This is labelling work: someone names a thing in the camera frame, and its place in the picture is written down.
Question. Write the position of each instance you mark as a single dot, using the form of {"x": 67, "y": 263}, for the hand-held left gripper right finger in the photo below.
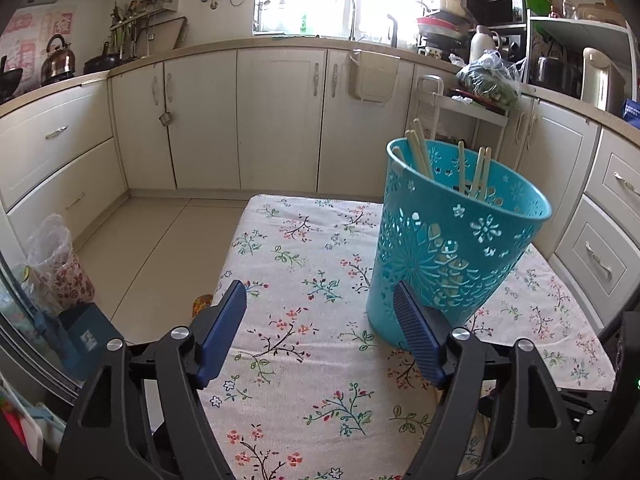
{"x": 417, "y": 335}

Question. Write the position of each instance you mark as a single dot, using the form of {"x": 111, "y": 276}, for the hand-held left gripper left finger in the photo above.
{"x": 222, "y": 332}

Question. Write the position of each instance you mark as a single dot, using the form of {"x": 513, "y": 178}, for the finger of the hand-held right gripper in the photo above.
{"x": 587, "y": 415}

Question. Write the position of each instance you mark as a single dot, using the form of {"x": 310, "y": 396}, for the teal perforated plastic basket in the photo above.
{"x": 450, "y": 260}

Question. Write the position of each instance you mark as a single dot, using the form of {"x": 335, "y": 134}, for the bundle of wooden chopsticks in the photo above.
{"x": 419, "y": 152}

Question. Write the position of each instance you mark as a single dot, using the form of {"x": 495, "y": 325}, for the yellow floral slipper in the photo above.
{"x": 202, "y": 305}

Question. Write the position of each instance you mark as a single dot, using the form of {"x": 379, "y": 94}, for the floral tablecloth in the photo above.
{"x": 310, "y": 270}

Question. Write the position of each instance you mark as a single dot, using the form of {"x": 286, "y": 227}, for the blue box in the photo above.
{"x": 85, "y": 340}

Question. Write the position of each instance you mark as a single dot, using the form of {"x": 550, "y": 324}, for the clear bag with floral cloth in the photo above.
{"x": 60, "y": 275}

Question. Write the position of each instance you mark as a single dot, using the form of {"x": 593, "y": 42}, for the cream kitchen cabinet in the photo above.
{"x": 280, "y": 120}

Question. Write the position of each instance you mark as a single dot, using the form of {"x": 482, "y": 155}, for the small metal lock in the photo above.
{"x": 166, "y": 118}

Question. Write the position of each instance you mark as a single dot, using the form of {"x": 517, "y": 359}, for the blue carton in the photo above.
{"x": 632, "y": 114}

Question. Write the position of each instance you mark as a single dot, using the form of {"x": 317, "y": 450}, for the white hanging bin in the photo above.
{"x": 372, "y": 77}

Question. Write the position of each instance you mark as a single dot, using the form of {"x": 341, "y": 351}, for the plastic bag of greens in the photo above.
{"x": 487, "y": 82}

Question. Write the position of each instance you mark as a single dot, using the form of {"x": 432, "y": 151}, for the white electric kettle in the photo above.
{"x": 600, "y": 80}

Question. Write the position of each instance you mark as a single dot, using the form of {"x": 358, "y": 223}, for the steel pot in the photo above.
{"x": 555, "y": 75}

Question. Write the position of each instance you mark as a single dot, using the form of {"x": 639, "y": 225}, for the black wok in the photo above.
{"x": 102, "y": 64}

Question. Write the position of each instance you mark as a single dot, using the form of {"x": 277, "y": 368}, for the white thermos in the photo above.
{"x": 482, "y": 45}

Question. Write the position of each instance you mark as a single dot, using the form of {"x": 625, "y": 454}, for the wooden cutting board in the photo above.
{"x": 170, "y": 35}

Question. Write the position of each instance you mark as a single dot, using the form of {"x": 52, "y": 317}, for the stack of dishes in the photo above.
{"x": 442, "y": 25}

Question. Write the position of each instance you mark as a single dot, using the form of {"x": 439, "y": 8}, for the steel kettle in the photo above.
{"x": 57, "y": 62}

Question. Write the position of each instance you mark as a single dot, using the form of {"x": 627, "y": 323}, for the chrome faucet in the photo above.
{"x": 352, "y": 15}

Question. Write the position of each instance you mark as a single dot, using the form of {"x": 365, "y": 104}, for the black pot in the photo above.
{"x": 10, "y": 82}

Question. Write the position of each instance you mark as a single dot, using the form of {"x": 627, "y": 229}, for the white metal rack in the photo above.
{"x": 575, "y": 30}

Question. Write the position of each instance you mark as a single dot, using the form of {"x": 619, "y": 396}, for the black microwave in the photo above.
{"x": 492, "y": 5}

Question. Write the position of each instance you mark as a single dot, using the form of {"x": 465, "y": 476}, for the green board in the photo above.
{"x": 539, "y": 2}

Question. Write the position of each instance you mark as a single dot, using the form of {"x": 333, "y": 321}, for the metal frame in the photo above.
{"x": 30, "y": 335}

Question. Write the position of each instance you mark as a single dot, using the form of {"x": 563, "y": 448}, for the wall utensil rail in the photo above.
{"x": 145, "y": 10}

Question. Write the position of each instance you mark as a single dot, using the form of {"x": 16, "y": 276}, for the pink wall poster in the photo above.
{"x": 25, "y": 35}

